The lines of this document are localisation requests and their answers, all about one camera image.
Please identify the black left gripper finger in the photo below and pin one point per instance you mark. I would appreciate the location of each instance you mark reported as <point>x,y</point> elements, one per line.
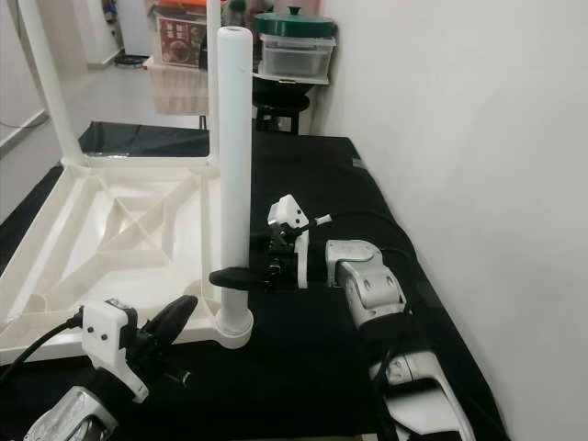
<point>176,316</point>

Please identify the beige cloth covered table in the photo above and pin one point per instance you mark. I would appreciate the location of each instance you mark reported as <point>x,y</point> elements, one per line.
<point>175,92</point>

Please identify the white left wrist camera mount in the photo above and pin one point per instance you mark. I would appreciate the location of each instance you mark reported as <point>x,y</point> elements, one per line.
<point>108,333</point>

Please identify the white appliance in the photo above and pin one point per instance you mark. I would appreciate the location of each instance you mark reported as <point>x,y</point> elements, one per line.
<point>133,28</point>

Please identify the orange lid storage box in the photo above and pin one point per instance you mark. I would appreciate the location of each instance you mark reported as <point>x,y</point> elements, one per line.
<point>179,37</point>

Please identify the black plastic bag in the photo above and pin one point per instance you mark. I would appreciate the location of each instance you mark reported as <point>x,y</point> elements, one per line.
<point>228,14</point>

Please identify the clear plastic container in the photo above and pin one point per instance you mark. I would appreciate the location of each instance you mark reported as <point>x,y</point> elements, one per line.
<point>294,57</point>

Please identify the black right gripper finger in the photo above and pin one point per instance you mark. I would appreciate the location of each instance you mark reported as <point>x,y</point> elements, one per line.
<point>239,277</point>

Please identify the black wok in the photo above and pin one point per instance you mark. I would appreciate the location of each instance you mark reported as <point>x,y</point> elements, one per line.
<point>285,87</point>

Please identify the black tablecloth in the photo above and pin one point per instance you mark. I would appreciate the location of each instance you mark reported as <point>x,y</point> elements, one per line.
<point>331,367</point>

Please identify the green pot lid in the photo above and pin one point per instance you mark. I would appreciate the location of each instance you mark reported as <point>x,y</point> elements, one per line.
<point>294,23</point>

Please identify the black round floor object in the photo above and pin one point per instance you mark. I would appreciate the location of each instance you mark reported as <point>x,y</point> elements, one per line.
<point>130,61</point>

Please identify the white plastic table top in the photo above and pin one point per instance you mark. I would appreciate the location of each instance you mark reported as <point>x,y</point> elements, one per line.
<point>110,230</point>

